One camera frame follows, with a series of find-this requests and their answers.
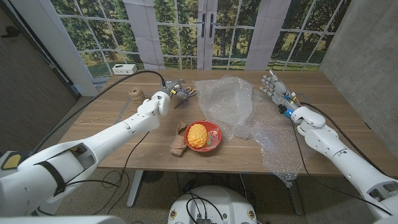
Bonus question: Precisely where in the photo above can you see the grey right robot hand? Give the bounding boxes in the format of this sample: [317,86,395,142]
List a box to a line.
[259,70,299,114]

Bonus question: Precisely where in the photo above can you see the brown twine spool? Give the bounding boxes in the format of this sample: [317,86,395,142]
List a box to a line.
[128,87,146,105]

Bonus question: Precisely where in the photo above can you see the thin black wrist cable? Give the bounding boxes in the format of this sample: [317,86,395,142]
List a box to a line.
[289,118,394,217]
[67,131,150,216]

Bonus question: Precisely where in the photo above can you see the red bowl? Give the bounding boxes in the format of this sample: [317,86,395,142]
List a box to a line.
[183,120,223,153]

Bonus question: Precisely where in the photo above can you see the black wall hook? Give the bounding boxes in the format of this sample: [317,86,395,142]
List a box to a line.
[1,26,19,38]

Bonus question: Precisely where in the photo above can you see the black round ribbed object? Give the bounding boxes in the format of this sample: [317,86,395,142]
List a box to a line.
[142,170,165,184]

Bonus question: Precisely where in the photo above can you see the thin black left wrist cable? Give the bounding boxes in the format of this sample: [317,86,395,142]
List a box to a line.
[67,131,150,216]

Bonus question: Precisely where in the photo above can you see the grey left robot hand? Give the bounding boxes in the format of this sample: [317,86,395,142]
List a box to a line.
[159,78,189,101]

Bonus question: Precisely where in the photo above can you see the printed forest window backdrop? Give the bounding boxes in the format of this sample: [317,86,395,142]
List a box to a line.
[49,0,352,78]

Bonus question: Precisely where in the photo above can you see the orange grey handled scissors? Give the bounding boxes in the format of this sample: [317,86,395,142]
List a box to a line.
[173,87,197,110]

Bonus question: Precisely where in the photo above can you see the clear bubble wrap sheet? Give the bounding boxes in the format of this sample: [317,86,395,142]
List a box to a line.
[193,75,315,187]

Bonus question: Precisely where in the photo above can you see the crumpled beige cloth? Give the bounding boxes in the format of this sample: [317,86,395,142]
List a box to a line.
[169,121,189,157]

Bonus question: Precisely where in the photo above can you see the loose brown twine strand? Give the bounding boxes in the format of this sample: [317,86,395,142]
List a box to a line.
[73,110,137,126]

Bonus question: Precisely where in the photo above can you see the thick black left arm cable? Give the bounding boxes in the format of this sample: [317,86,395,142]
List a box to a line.
[30,70,167,155]

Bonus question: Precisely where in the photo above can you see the yellow black foot pedal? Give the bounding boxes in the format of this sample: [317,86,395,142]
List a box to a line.
[1,151,32,170]

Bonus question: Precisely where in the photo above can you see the white table leg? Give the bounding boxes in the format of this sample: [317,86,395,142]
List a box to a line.
[126,170,144,208]

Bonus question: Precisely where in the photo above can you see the grey table leg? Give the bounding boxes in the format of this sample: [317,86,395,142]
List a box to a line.
[287,180,305,216]

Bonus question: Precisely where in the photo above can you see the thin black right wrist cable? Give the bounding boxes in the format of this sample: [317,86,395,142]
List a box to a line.
[289,118,394,217]

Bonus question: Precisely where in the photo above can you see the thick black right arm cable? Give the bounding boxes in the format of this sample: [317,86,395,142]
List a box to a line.
[300,102,388,177]

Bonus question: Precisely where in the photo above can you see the white power strip box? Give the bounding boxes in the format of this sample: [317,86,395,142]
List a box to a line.
[111,63,138,76]

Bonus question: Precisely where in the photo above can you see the yellow textured toy fruit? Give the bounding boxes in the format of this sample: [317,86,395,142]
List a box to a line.
[187,123,208,149]

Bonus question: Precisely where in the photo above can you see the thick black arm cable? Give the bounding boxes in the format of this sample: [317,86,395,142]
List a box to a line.
[300,102,388,177]
[30,70,167,155]

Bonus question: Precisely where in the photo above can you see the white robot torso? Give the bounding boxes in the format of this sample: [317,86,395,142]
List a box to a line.
[167,185,258,224]

